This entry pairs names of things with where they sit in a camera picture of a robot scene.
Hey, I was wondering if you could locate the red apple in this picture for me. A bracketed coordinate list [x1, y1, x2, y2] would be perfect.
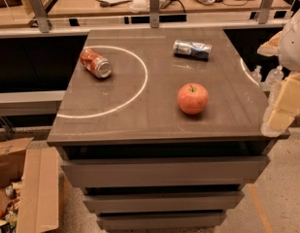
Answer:
[178, 83, 209, 115]

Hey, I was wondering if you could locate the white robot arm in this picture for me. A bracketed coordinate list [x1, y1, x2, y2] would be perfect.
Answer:
[257, 9, 300, 137]

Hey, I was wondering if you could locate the red coke can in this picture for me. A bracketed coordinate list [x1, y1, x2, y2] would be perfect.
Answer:
[80, 49, 112, 79]

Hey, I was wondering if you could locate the metal bracket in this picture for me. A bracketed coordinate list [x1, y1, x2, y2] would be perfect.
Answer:
[150, 0, 159, 28]
[29, 0, 50, 33]
[256, 0, 274, 24]

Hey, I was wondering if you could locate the cardboard box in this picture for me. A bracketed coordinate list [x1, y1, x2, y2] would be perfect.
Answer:
[0, 138, 59, 233]

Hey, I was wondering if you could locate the metal bracket left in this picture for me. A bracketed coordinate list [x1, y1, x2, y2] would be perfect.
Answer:
[29, 0, 50, 33]

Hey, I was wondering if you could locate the metal bracket middle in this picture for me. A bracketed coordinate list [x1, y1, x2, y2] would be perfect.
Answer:
[150, 0, 159, 28]

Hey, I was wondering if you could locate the metal bracket right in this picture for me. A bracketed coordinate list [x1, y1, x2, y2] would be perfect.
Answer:
[256, 0, 274, 24]

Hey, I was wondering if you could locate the blue silver crushed can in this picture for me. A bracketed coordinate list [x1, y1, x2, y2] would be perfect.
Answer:
[173, 40, 212, 61]

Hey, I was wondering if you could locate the grey drawer cabinet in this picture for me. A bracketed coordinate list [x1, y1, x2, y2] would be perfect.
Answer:
[48, 28, 274, 231]

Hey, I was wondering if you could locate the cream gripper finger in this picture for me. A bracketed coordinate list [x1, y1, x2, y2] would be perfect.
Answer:
[261, 72, 300, 137]

